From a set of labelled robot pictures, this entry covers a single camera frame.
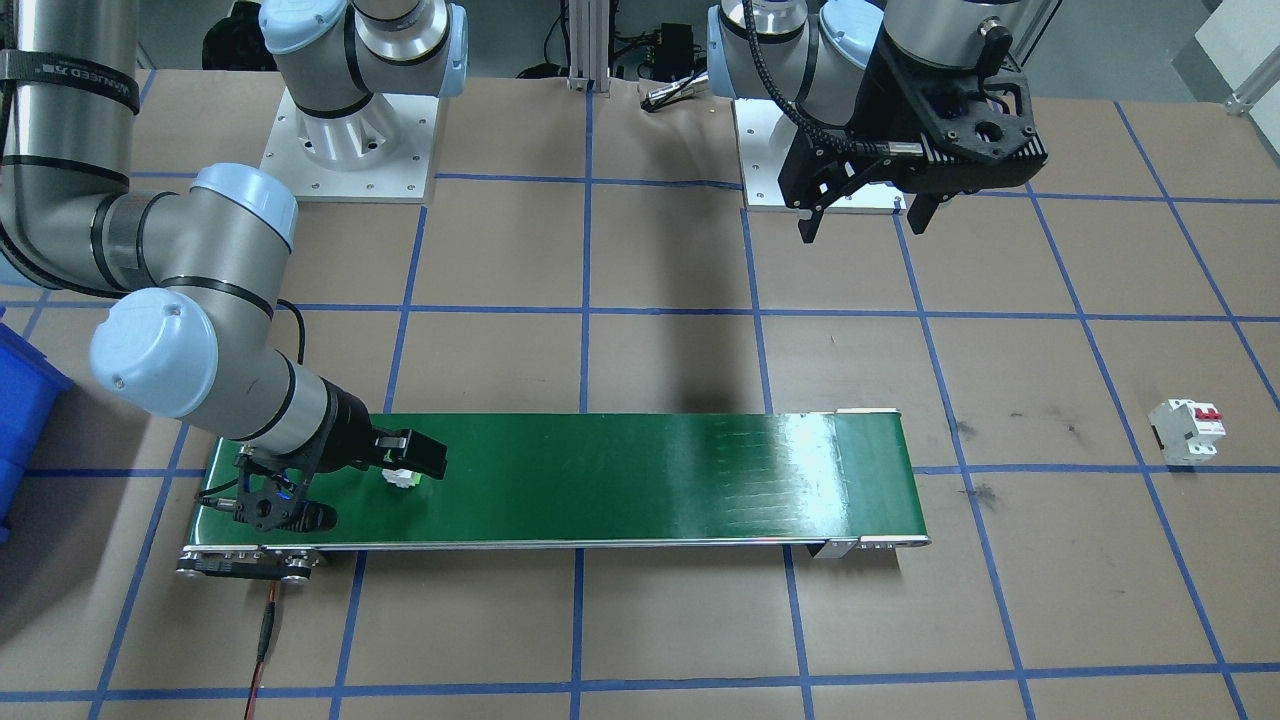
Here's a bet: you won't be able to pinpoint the green conveyor belt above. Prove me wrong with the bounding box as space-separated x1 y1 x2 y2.
177 408 931 583

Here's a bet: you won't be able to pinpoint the small black electronics box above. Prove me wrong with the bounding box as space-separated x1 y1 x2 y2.
655 22 698 71

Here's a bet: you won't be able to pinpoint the blue plastic bin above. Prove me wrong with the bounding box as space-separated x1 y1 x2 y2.
0 320 73 546

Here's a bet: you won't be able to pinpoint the white circuit breaker red switches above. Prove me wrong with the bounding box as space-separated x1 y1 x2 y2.
1147 398 1228 468

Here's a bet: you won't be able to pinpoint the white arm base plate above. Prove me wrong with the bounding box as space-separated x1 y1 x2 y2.
260 88 443 204
733 97 906 213

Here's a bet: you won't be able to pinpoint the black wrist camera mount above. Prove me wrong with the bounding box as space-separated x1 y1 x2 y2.
200 448 339 533
905 45 1049 191

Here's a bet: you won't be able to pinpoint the silver metal cable connector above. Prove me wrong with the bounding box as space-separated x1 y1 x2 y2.
640 68 721 109

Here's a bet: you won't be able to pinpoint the red black conveyor power cable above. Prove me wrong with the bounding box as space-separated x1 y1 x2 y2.
245 585 283 720

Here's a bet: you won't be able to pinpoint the aluminium frame post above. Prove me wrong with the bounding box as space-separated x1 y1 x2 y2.
565 0 613 93

